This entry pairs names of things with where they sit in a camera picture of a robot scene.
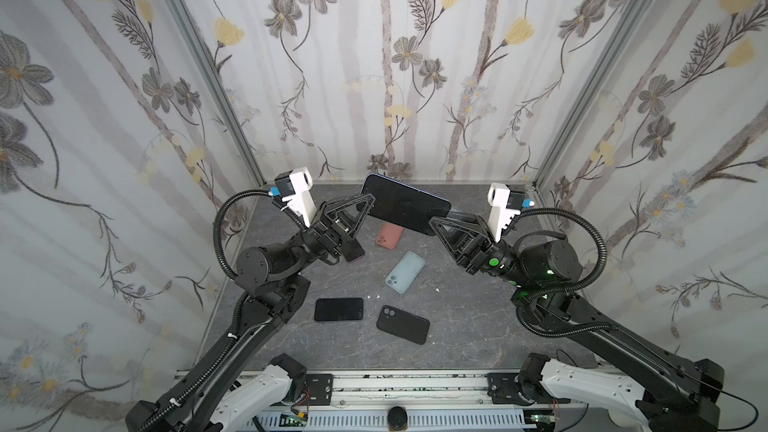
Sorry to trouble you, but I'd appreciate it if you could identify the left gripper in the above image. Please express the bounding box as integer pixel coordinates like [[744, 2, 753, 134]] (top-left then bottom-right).
[[275, 197, 364, 282]]

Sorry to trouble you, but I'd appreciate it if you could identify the black phone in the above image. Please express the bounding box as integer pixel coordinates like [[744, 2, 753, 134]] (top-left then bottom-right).
[[341, 239, 365, 263], [361, 174, 451, 236]]

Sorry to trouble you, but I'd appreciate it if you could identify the black phone case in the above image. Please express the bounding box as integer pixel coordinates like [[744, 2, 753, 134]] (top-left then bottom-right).
[[376, 305, 430, 345]]

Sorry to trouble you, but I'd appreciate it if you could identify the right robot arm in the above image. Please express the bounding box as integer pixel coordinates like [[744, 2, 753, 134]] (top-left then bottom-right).
[[429, 208, 724, 431]]

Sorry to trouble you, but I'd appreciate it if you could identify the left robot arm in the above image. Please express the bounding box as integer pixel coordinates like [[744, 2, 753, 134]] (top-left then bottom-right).
[[125, 189, 375, 431]]

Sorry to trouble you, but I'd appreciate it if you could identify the pink phone case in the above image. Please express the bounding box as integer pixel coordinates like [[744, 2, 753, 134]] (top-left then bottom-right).
[[375, 222, 404, 250]]

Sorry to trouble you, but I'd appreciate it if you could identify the light blue case centre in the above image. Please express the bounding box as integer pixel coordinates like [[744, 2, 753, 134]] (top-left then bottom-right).
[[385, 251, 426, 294]]

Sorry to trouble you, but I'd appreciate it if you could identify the black round knob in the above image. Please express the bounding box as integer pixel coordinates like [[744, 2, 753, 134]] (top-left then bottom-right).
[[386, 406, 409, 432]]

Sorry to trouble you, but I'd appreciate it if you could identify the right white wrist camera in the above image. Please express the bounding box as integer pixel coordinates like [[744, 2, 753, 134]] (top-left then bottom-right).
[[487, 182, 535, 242]]

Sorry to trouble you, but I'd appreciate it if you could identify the right black corrugated cable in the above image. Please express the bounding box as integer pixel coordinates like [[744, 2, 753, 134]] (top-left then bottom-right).
[[515, 208, 608, 337]]

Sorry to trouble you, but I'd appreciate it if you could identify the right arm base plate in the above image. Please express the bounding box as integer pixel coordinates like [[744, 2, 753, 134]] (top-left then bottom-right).
[[486, 372, 555, 407]]

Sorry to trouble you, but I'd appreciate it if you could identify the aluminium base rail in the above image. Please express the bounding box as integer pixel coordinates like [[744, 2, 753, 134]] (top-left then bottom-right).
[[173, 368, 655, 432]]

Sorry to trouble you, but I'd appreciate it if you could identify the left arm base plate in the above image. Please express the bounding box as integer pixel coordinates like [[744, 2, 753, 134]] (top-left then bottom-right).
[[289, 374, 334, 407]]

